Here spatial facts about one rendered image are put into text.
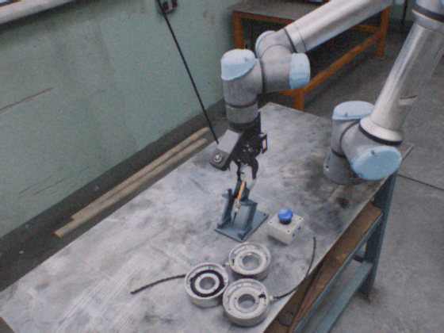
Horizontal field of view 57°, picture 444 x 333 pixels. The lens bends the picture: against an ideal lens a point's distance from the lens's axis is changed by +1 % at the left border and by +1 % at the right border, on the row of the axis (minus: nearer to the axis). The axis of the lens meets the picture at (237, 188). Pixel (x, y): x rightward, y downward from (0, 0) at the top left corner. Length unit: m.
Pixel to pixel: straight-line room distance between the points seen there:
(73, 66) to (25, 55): 0.25
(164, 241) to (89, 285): 0.22
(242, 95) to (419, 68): 0.39
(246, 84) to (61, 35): 1.59
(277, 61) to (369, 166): 0.36
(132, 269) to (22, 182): 1.45
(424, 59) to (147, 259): 0.82
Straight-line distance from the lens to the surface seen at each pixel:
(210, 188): 1.28
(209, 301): 0.96
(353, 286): 1.73
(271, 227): 1.08
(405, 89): 1.03
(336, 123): 1.21
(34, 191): 2.52
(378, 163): 1.09
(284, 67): 0.92
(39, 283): 1.18
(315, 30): 1.04
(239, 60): 0.90
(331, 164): 1.28
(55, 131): 2.46
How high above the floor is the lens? 1.61
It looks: 40 degrees down
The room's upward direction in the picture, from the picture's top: 6 degrees counter-clockwise
